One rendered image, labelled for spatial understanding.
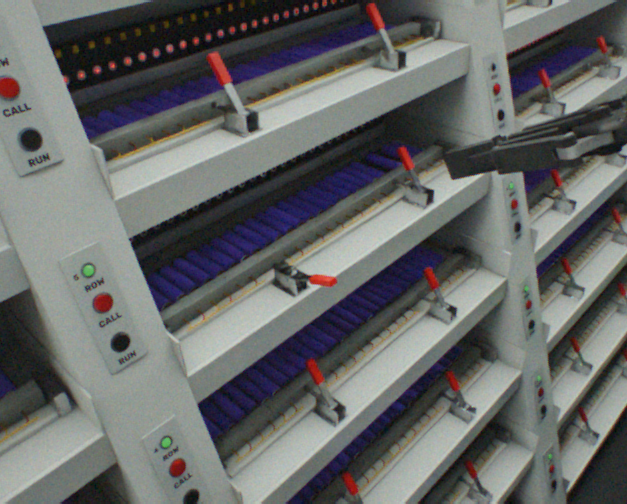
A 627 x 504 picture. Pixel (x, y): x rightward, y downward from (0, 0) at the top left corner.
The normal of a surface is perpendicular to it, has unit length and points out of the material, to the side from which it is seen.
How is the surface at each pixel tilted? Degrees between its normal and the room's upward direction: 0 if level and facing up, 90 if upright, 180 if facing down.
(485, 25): 90
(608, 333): 17
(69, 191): 90
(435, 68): 107
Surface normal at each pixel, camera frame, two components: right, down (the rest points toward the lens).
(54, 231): 0.66, 0.11
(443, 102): -0.70, 0.43
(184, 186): 0.71, 0.37
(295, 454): -0.05, -0.82
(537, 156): -0.82, 0.44
